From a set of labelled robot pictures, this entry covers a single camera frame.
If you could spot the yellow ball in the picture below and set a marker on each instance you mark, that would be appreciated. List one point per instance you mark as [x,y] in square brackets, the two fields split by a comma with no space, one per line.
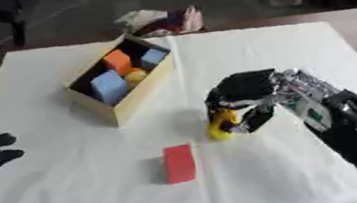
[136,76]

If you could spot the orange block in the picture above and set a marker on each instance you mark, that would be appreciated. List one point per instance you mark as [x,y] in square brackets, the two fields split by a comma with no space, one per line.
[119,61]

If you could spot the small blue block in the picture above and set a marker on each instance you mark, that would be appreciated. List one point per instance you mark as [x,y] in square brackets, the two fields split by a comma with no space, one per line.
[153,57]

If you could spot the red rectangular block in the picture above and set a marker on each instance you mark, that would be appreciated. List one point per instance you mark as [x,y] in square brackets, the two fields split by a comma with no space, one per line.
[179,163]

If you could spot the yellow toy banana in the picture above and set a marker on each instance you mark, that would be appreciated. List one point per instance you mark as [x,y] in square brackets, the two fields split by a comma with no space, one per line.
[221,127]

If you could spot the tan cardboard box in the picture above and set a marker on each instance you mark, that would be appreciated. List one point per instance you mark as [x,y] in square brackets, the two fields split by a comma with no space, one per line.
[120,82]

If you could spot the large blue block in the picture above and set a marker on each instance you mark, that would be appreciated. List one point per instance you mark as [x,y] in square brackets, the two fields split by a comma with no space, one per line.
[108,87]

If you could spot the crumpled bag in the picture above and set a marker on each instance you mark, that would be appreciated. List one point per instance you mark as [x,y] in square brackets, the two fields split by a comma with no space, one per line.
[161,21]

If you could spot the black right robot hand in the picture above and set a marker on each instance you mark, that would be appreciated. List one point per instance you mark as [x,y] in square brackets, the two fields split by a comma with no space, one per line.
[244,87]

